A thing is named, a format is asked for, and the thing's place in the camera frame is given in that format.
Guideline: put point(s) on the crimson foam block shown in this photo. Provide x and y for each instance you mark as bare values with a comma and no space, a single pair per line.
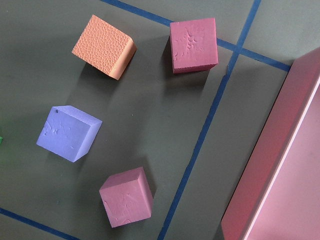
127,197
193,45

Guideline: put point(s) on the purple foam block right side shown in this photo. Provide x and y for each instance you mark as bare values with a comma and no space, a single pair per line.
68,132

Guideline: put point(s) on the orange foam block right side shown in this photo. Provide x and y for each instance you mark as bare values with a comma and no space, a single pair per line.
105,47

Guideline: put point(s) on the red plastic bin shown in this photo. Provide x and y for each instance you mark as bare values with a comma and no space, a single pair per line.
278,194

